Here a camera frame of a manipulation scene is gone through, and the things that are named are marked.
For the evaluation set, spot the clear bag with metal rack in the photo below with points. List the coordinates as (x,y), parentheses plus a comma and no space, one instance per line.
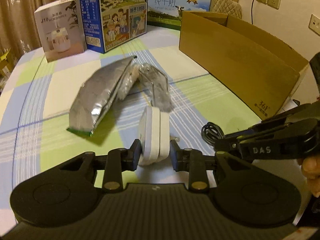
(156,82)

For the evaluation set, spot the quilted beige chair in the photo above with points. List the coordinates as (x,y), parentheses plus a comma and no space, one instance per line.
(229,7)

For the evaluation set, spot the light blue milk carton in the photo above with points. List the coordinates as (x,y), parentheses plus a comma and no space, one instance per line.
(168,13)

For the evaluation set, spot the dark blue milk carton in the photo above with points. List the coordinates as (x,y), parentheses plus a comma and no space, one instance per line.
(110,23)

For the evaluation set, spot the checkered bed sheet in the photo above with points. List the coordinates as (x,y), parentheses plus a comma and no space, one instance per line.
(37,98)

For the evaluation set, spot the white humidifier box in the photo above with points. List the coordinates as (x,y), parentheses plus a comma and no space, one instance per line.
(60,29)

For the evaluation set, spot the silver foil pouch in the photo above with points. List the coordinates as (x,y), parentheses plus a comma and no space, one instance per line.
(97,94)

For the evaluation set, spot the beige curtain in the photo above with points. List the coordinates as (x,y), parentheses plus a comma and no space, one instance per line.
(18,27)

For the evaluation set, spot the right hand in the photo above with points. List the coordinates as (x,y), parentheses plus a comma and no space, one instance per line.
(310,168)

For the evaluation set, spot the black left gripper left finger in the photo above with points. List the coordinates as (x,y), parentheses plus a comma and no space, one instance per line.
(118,161)

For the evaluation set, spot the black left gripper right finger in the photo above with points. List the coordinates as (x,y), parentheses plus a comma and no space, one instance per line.
(191,161)

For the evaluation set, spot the brown cardboard box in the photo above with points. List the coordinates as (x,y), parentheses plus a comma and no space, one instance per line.
(260,69)

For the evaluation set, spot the white power adapter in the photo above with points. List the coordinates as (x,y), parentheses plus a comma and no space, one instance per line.
(154,135)

